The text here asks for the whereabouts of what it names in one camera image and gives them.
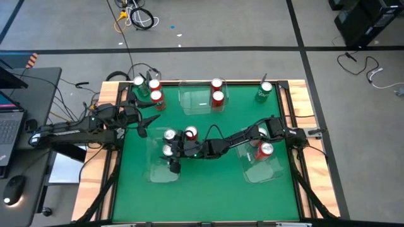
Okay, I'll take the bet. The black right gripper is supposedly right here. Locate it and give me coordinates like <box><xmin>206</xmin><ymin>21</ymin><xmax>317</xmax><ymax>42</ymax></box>
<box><xmin>159</xmin><ymin>129</ymin><xmax>208</xmax><ymax>160</ymax></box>

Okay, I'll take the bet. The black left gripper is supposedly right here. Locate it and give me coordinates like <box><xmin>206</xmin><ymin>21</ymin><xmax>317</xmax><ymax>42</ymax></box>
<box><xmin>119</xmin><ymin>100</ymin><xmax>161</xmax><ymax>130</ymax></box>

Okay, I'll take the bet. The clear plastic bin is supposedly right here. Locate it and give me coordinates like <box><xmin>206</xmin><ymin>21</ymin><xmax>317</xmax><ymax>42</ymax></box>
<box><xmin>178</xmin><ymin>78</ymin><xmax>230</xmax><ymax>116</ymax></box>
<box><xmin>143</xmin><ymin>127</ymin><xmax>181</xmax><ymax>184</ymax></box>
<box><xmin>235</xmin><ymin>125</ymin><xmax>285</xmax><ymax>185</ymax></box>

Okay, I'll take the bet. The green table mat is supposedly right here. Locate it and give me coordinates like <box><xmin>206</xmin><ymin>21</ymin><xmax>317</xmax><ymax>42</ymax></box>
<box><xmin>112</xmin><ymin>84</ymin><xmax>300</xmax><ymax>223</ymax></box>

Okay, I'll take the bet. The black desk base bar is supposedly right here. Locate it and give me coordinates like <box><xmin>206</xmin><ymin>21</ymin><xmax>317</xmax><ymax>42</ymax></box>
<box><xmin>47</xmin><ymin>143</ymin><xmax>88</xmax><ymax>163</ymax></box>

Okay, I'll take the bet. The grey metal plate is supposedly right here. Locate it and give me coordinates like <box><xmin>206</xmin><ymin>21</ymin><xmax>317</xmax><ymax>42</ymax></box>
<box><xmin>49</xmin><ymin>153</ymin><xmax>86</xmax><ymax>184</ymax></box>

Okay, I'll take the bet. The dark grey desk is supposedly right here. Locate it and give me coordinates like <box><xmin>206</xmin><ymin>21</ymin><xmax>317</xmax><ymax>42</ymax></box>
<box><xmin>0</xmin><ymin>66</ymin><xmax>62</xmax><ymax>227</ymax></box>

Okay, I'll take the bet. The small black desk device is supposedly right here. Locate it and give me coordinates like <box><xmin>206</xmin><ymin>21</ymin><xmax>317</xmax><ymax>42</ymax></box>
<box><xmin>24</xmin><ymin>119</ymin><xmax>39</xmax><ymax>134</ymax></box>

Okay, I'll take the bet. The black laptop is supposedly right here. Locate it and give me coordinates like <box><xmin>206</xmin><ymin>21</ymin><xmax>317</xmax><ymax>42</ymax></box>
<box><xmin>0</xmin><ymin>90</ymin><xmax>27</xmax><ymax>168</ymax></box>

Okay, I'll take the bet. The black monitor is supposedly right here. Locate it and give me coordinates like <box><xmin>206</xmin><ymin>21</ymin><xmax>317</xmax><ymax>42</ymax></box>
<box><xmin>0</xmin><ymin>66</ymin><xmax>29</xmax><ymax>90</ymax></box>

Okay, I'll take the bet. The black computer mouse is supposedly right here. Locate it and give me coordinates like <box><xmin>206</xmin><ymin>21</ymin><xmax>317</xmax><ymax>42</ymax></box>
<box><xmin>3</xmin><ymin>175</ymin><xmax>27</xmax><ymax>206</ymax></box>

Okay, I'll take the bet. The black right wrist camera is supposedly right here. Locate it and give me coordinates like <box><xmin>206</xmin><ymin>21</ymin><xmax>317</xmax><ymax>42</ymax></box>
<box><xmin>169</xmin><ymin>158</ymin><xmax>183</xmax><ymax>175</ymax></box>

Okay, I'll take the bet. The black aluminium table frame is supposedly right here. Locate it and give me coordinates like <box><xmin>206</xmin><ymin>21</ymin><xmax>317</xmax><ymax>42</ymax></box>
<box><xmin>71</xmin><ymin>78</ymin><xmax>342</xmax><ymax>227</ymax></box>

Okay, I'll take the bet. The thick black hose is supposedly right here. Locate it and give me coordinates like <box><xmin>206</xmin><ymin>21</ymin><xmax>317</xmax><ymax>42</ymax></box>
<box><xmin>105</xmin><ymin>71</ymin><xmax>131</xmax><ymax>82</ymax></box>

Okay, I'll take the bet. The long thin black cable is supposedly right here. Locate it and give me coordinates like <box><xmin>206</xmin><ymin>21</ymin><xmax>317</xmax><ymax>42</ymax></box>
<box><xmin>105</xmin><ymin>0</ymin><xmax>136</xmax><ymax>80</ymax></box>

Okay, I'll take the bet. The white floor cable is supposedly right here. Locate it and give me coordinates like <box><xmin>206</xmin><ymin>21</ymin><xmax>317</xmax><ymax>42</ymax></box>
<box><xmin>126</xmin><ymin>0</ymin><xmax>160</xmax><ymax>28</ymax></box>

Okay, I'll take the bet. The coiled black cable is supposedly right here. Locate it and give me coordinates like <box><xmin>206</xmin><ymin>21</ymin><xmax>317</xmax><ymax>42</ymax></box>
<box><xmin>129</xmin><ymin>6</ymin><xmax>155</xmax><ymax>31</ymax></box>

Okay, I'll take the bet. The yellow extension cord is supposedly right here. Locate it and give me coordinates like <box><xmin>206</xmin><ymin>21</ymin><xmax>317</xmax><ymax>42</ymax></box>
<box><xmin>113</xmin><ymin>11</ymin><xmax>130</xmax><ymax>34</ymax></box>

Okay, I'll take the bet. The grey arm base bracket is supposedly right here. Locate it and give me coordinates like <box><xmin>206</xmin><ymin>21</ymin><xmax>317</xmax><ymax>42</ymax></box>
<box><xmin>307</xmin><ymin>127</ymin><xmax>328</xmax><ymax>140</ymax></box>

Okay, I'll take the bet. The black cable with plug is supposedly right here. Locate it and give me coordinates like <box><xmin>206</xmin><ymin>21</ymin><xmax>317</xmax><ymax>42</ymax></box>
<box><xmin>336</xmin><ymin>52</ymin><xmax>379</xmax><ymax>76</ymax></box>

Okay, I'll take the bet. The white cable with plug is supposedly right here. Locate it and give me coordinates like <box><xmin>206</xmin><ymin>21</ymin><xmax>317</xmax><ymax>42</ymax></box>
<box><xmin>367</xmin><ymin>67</ymin><xmax>404</xmax><ymax>90</ymax></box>

